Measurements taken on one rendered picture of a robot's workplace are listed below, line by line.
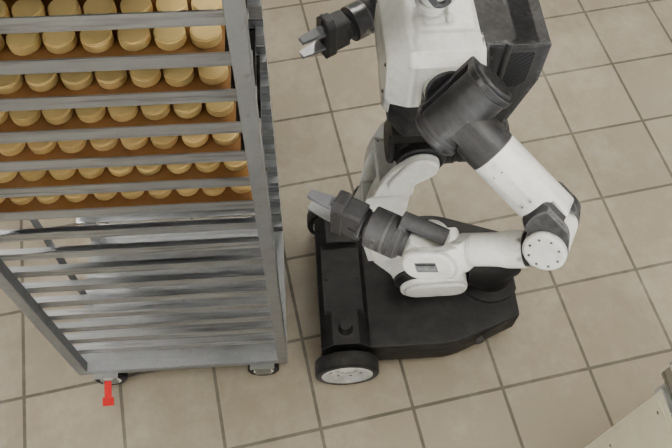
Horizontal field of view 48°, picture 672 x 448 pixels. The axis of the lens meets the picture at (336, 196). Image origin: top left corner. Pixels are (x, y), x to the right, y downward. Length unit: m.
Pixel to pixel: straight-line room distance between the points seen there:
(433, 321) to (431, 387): 0.23
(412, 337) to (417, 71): 1.19
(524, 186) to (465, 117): 0.16
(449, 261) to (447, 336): 0.98
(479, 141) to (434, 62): 0.17
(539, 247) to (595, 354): 1.36
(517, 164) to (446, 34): 0.27
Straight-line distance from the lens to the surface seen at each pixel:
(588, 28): 3.50
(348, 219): 1.50
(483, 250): 1.44
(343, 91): 3.08
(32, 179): 1.59
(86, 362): 2.47
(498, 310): 2.47
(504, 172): 1.32
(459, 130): 1.31
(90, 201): 1.65
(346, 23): 1.81
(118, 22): 1.16
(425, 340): 2.40
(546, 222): 1.34
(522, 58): 1.46
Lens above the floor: 2.40
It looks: 59 degrees down
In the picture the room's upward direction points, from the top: 2 degrees clockwise
